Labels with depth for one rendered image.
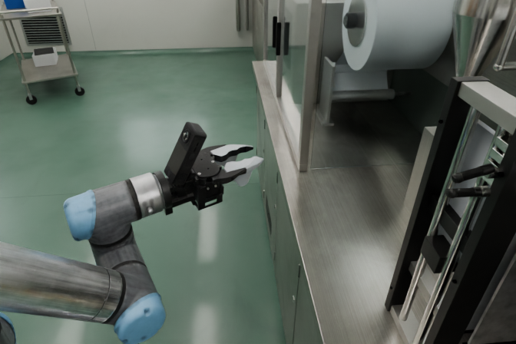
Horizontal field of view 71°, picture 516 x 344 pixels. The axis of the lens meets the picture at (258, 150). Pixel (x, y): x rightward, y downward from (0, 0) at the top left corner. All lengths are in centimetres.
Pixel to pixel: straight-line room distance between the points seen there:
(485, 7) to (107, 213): 82
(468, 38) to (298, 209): 62
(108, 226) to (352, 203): 75
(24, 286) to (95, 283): 9
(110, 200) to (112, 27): 533
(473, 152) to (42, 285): 62
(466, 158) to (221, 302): 157
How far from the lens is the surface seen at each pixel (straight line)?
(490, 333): 93
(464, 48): 95
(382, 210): 117
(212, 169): 68
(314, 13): 106
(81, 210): 65
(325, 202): 116
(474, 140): 63
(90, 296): 57
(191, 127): 64
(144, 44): 587
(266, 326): 193
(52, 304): 56
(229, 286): 206
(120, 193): 65
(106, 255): 70
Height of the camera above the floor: 163
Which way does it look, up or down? 32 degrees down
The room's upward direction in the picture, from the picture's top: straight up
